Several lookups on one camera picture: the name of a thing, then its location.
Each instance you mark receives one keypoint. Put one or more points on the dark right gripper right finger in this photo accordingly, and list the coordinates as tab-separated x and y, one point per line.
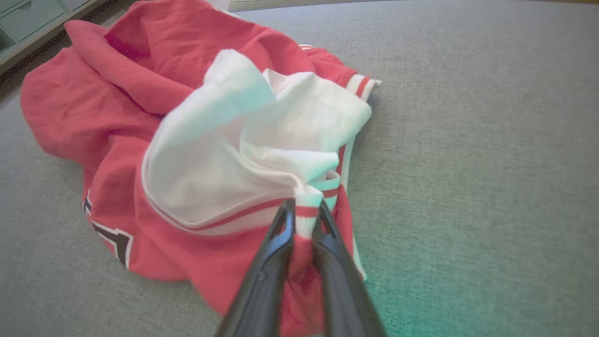
344	290

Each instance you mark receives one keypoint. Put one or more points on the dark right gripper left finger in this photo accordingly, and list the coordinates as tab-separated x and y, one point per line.
266	281

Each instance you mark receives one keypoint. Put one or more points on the red basketball jersey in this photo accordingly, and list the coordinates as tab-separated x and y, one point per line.
201	159

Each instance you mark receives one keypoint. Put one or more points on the grey sofa seat cushion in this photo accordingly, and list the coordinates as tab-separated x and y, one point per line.
468	164

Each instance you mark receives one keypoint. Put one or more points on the pale green drawer cabinet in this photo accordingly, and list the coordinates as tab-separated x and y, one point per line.
32	18

